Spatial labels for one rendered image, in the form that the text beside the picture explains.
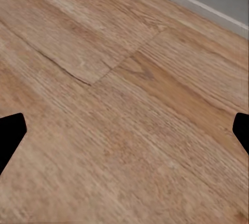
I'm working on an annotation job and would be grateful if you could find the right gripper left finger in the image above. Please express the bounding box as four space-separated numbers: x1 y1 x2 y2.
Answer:
0 113 26 175

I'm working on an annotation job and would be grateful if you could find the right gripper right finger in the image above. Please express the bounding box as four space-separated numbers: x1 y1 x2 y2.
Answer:
232 113 249 155

